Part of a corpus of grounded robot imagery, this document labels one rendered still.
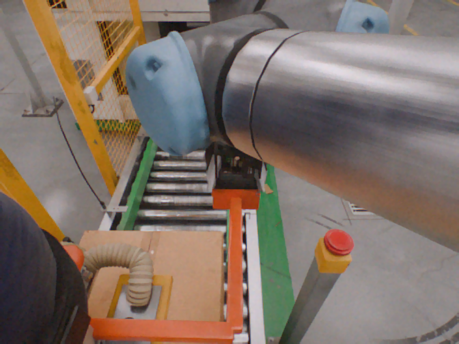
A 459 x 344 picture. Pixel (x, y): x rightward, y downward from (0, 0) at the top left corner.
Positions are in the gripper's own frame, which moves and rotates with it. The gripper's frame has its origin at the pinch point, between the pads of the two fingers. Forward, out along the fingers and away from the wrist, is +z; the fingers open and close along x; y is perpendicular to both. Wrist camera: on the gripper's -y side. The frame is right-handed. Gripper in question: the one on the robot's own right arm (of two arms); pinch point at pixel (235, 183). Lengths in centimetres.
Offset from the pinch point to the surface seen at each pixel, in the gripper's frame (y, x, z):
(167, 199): -55, -33, 69
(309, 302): 2, 24, 51
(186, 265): 1.5, -12.2, 29.4
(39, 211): -20, -64, 35
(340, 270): 2.6, 27.6, 29.2
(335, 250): 1.9, 24.1, 20.6
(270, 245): -63, 26, 123
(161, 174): -73, -39, 69
